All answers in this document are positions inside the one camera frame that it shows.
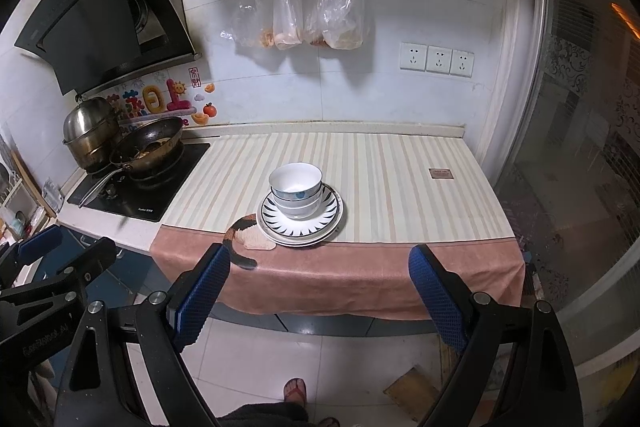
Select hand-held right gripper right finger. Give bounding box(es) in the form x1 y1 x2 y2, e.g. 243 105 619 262
407 244 586 427

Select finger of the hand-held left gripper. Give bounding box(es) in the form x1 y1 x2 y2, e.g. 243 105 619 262
0 237 118 308
0 224 65 280

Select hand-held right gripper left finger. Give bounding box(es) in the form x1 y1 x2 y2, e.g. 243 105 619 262
52 243 233 427

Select white bowl blue pattern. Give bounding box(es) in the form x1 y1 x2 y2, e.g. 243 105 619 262
268 162 323 202
271 189 322 221

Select white ceramic plate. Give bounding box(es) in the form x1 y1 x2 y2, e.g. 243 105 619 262
256 197 347 248

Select blue leaf pattern plate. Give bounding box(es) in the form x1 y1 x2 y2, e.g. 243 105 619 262
260 183 343 238

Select wooden storage rack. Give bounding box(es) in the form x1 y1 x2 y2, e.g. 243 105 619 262
0 132 56 248

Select small plastic packet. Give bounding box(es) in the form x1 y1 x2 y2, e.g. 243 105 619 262
42 179 64 212

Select brown cardboard piece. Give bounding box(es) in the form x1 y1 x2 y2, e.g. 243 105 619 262
382 367 443 423

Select black gas stove top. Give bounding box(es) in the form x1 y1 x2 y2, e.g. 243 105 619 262
66 142 211 223

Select stainless steel pot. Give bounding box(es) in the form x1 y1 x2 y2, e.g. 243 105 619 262
62 97 121 172

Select dark frying wok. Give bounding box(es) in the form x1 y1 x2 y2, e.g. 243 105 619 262
77 117 185 208

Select person's dark clothing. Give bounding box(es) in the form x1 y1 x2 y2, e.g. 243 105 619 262
217 402 311 427

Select glass sliding door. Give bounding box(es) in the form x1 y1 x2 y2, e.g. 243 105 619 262
500 0 640 358

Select black range hood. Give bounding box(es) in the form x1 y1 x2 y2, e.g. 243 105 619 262
14 0 201 96

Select colourful character wall stickers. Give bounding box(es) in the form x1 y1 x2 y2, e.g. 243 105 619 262
102 77 201 128

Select white wall socket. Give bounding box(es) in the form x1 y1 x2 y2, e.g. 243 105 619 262
450 48 475 78
426 46 453 74
399 42 428 72

